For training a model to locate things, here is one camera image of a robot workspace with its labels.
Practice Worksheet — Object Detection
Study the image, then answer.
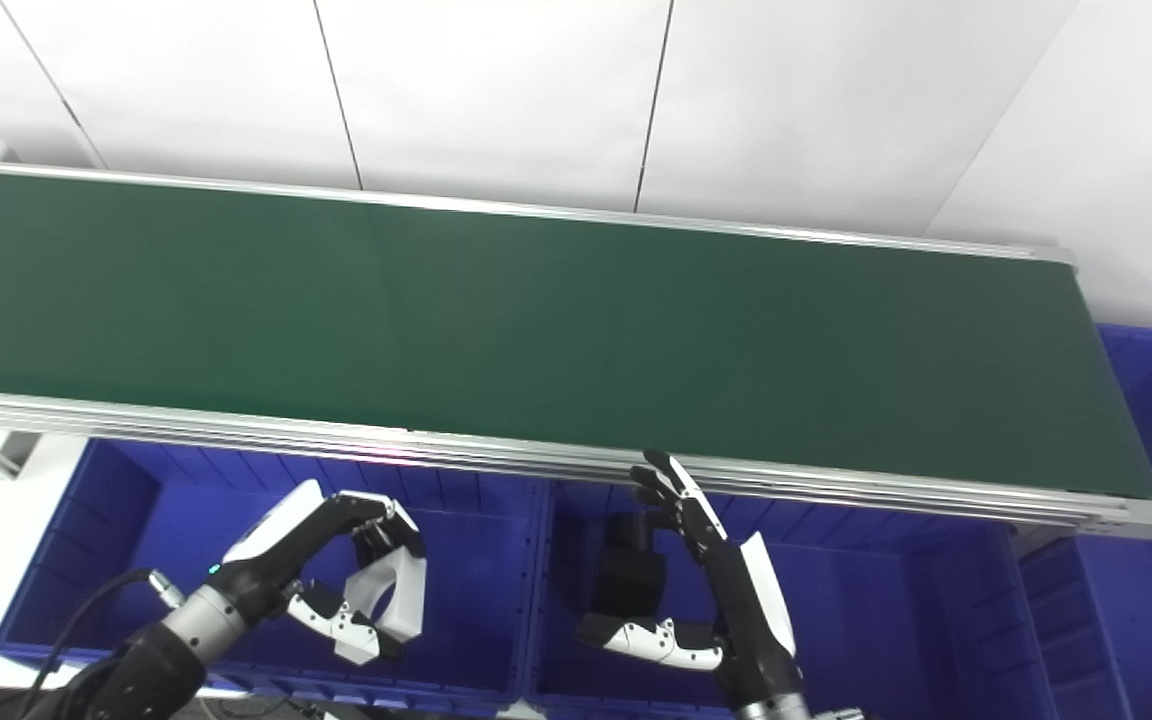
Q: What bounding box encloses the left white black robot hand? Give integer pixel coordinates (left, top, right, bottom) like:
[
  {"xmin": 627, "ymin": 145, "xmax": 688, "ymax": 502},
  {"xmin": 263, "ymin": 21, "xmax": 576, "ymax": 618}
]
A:
[{"xmin": 211, "ymin": 480, "xmax": 429, "ymax": 666}]

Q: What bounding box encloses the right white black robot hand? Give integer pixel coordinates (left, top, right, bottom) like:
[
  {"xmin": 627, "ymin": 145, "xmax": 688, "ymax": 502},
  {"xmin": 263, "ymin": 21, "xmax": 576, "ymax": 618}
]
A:
[{"xmin": 576, "ymin": 450, "xmax": 802, "ymax": 706}]

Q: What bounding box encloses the white block with round hole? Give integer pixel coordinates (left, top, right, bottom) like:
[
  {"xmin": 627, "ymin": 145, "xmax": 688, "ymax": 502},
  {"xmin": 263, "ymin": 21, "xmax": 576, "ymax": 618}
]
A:
[{"xmin": 341, "ymin": 555, "xmax": 427, "ymax": 646}]

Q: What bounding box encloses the black block part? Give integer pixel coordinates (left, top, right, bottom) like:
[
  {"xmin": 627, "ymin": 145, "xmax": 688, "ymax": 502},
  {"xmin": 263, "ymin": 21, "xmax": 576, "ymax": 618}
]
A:
[{"xmin": 591, "ymin": 512, "xmax": 672, "ymax": 621}]

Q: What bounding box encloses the blue plastic bin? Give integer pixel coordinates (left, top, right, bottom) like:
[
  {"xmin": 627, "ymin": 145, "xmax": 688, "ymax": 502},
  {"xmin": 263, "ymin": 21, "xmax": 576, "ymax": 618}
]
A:
[
  {"xmin": 526, "ymin": 480, "xmax": 1057, "ymax": 720},
  {"xmin": 1016, "ymin": 323, "xmax": 1152, "ymax": 720},
  {"xmin": 0, "ymin": 437, "xmax": 547, "ymax": 713}
]

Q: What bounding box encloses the green conveyor belt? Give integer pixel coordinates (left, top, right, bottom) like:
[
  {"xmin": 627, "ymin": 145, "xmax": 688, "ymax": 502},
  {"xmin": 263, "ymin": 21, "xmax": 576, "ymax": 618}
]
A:
[{"xmin": 0, "ymin": 158, "xmax": 1152, "ymax": 541}]

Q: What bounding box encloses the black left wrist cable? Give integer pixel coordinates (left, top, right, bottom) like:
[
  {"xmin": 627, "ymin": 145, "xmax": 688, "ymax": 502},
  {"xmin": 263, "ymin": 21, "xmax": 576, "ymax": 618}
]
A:
[{"xmin": 31, "ymin": 568, "xmax": 187, "ymax": 720}]

